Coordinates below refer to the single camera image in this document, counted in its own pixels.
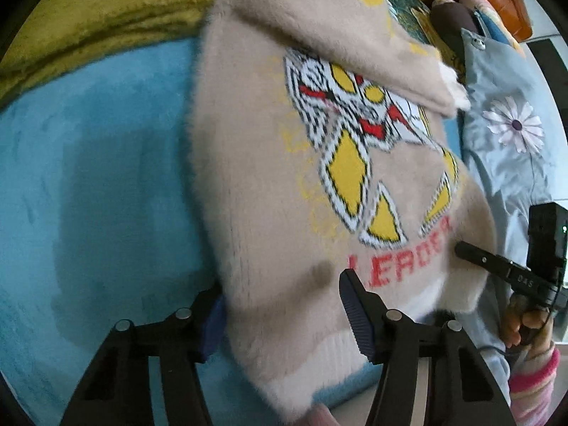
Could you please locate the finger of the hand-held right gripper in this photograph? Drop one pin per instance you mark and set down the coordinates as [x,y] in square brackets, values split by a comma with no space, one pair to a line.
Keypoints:
[483,259]

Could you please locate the person's right hand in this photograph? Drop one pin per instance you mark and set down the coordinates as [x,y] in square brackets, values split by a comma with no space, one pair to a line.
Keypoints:
[528,330]

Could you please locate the beige fuzzy printed sweater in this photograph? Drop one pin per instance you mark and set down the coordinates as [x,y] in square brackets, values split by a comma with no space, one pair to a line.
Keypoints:
[266,186]

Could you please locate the light blue flower quilt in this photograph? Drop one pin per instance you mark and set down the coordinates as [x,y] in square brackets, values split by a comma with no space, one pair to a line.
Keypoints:
[501,164]

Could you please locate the dark brown cloth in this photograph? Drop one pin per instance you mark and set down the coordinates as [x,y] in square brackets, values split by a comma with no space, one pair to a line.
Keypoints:
[450,20]

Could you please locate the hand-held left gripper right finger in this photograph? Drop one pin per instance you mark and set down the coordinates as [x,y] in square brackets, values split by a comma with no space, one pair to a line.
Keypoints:
[357,315]

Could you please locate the mustard knitted sweater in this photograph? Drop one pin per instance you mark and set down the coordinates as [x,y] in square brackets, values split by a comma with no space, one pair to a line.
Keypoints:
[97,13]

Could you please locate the teal floral blanket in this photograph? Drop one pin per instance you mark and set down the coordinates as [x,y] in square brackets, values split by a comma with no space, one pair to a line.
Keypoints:
[97,186]

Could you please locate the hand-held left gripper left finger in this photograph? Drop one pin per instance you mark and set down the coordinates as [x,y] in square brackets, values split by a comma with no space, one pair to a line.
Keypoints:
[213,333]

